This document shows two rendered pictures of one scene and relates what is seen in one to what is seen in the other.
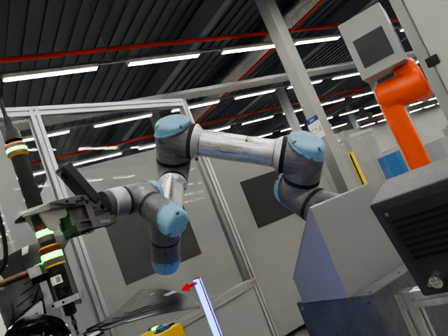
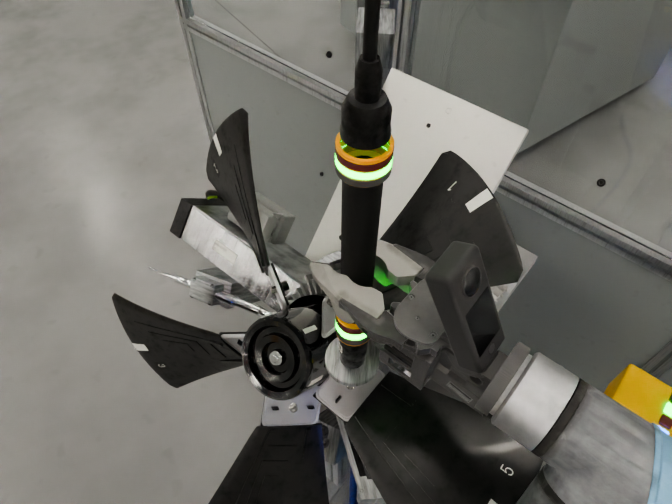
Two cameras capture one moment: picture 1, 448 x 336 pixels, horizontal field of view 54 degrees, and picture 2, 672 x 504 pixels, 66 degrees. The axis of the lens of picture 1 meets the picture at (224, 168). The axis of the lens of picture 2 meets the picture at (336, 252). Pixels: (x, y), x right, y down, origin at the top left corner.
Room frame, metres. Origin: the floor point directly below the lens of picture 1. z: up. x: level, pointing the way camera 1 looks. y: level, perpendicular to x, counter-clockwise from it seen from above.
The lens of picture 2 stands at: (0.90, 0.12, 1.88)
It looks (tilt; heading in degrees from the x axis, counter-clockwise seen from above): 53 degrees down; 88
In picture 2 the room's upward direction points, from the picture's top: straight up
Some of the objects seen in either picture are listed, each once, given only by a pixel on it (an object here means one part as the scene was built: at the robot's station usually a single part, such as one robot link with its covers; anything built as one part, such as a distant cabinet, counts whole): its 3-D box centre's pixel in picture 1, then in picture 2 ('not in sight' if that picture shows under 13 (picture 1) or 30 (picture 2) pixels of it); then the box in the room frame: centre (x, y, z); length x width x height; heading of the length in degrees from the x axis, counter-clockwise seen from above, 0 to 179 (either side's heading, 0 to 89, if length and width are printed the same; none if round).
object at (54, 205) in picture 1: (65, 204); (385, 316); (0.95, 0.36, 1.46); 0.09 x 0.05 x 0.02; 148
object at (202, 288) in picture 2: not in sight; (206, 290); (0.68, 0.65, 1.08); 0.07 x 0.04 x 0.06; 148
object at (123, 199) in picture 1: (114, 203); (531, 394); (1.07, 0.29, 1.44); 0.08 x 0.05 x 0.08; 48
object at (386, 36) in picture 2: not in sight; (375, 36); (1.00, 1.03, 1.35); 0.10 x 0.07 x 0.08; 83
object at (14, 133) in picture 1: (37, 213); (357, 270); (0.93, 0.41, 1.46); 0.04 x 0.04 x 0.46
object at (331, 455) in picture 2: not in sight; (334, 433); (0.90, 0.43, 0.91); 0.12 x 0.08 x 0.12; 48
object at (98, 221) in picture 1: (87, 213); (449, 346); (1.01, 0.34, 1.44); 0.12 x 0.08 x 0.09; 138
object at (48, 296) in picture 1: (56, 283); (353, 336); (0.93, 0.42, 1.31); 0.09 x 0.07 x 0.10; 83
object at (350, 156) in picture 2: (17, 151); (363, 156); (0.93, 0.41, 1.61); 0.04 x 0.04 x 0.03
